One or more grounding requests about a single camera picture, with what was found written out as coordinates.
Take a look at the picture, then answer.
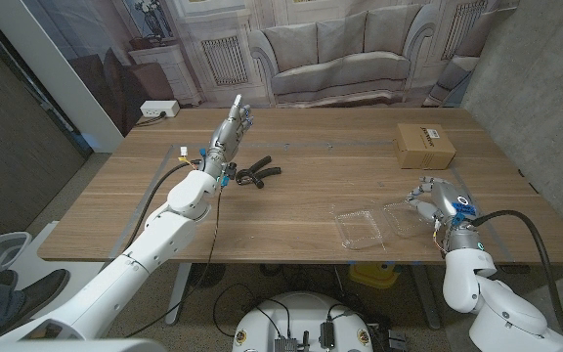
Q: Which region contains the black floor cable loop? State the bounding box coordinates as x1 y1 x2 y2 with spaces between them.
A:
211 282 293 339

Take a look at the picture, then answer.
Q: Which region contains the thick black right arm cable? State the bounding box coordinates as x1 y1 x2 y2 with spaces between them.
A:
469 209 563 342

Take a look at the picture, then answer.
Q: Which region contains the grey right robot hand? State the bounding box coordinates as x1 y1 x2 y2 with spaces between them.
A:
406 176 486 253

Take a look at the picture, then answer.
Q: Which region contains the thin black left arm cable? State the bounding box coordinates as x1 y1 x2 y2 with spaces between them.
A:
124 188 224 338

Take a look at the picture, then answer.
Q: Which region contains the white power strip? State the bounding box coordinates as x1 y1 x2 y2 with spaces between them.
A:
139 99 181 118

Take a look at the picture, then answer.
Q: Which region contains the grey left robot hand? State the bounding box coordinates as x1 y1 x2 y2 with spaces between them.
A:
197 94 254 185

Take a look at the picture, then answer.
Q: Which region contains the white table leg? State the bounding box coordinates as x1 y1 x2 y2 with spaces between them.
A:
164 262 194 327
411 263 443 331

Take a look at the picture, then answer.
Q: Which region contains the black adapter on torso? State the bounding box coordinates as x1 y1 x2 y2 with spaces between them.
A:
319 320 336 351

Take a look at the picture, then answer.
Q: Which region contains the yellow object under table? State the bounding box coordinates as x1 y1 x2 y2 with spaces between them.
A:
348 262 400 289

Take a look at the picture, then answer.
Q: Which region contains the black round floor disc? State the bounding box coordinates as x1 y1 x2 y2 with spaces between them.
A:
188 262 227 289

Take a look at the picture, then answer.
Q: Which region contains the white floor platform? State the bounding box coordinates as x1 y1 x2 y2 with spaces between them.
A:
12 220 109 304

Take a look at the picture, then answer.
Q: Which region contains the white robot shoulder cover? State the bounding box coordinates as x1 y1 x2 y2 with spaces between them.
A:
0 338 168 352

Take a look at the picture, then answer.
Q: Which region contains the clear plastic clamshell container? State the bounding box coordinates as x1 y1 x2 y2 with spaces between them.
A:
333 199 439 251

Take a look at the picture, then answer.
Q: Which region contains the person leg in jeans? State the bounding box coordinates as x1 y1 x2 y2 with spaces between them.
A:
0 267 71 338

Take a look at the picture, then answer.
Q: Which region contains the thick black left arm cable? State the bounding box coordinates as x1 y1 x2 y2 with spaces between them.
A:
109 160 202 260

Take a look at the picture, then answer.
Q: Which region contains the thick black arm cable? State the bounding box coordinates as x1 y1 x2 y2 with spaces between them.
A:
469 209 563 342
109 160 202 260

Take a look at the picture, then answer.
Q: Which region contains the black grip trainer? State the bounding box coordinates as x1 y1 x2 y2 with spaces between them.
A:
235 154 282 190

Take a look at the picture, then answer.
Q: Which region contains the brown cardboard box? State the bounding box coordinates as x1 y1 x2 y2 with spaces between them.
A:
392 122 457 171

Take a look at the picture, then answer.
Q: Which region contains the white robot torso base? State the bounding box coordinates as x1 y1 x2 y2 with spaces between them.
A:
232 291 374 352

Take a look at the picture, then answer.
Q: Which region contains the printed living room backdrop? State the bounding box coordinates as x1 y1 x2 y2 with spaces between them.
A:
20 0 520 138

